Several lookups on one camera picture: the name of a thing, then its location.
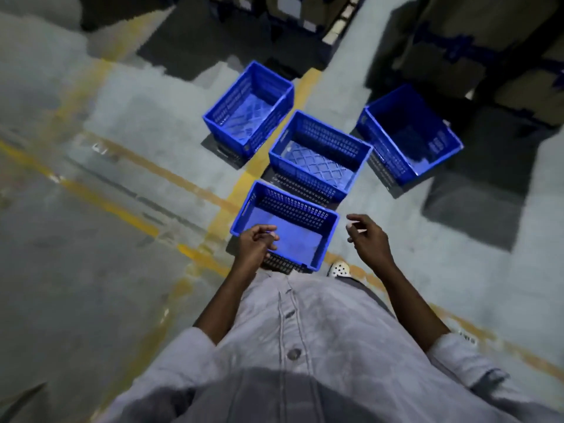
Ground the person's right hand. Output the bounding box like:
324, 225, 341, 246
346, 214, 396, 274

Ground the person's left hand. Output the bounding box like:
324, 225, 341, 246
234, 224, 281, 273

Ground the person's right forearm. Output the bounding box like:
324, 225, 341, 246
374, 260, 451, 354

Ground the person's left forearm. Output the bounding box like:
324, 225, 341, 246
194, 260, 266, 347

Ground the blue crate with solid floor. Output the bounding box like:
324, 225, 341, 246
230, 180, 340, 274

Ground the blue crate with lattice floor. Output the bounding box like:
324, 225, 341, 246
269, 111, 374, 205

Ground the blue perforated plastic crate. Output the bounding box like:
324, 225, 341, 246
203, 61, 295, 165
356, 83, 464, 187

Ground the light grey button shirt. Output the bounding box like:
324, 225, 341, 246
95, 271, 564, 423

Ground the pallet of cardboard boxes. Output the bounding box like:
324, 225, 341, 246
205, 0, 368, 68

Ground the blue rack with cardboard boxes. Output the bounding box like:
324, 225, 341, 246
368, 0, 564, 128

